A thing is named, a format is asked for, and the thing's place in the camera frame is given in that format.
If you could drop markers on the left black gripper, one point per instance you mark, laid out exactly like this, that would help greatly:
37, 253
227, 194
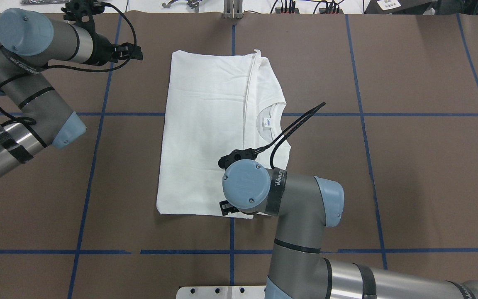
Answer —
102, 50

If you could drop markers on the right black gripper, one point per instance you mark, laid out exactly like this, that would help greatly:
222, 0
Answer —
225, 206

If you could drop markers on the white printed long-sleeve shirt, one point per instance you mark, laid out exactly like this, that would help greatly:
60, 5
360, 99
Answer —
215, 105

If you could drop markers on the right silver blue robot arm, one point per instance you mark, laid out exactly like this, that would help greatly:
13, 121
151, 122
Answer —
305, 207

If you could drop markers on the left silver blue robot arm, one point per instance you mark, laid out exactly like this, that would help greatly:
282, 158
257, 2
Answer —
30, 43

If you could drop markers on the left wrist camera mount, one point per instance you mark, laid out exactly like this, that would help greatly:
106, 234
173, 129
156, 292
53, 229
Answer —
82, 12

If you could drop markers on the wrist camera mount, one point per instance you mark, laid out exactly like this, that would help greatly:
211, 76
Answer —
82, 12
225, 161

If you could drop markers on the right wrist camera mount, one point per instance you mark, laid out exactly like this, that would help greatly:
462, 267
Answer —
225, 161

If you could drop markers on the aluminium frame post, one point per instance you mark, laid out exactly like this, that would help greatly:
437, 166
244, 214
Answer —
233, 9

